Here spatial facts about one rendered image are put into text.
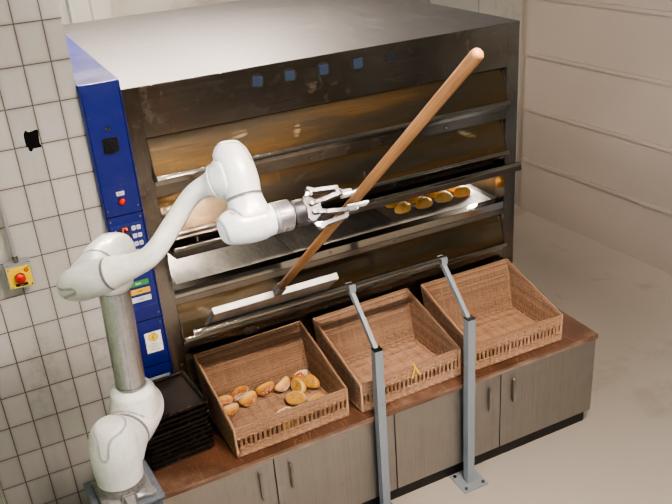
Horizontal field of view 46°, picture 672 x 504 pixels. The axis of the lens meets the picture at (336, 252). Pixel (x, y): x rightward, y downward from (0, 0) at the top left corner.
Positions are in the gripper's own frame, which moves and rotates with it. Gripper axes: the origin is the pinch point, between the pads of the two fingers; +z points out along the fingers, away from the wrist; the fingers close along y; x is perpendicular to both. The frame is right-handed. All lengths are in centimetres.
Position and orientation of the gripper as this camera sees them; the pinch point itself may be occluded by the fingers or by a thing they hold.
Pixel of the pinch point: (354, 198)
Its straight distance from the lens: 234.2
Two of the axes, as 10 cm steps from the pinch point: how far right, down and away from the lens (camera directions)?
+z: 8.9, -2.4, 3.8
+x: 3.0, -3.1, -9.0
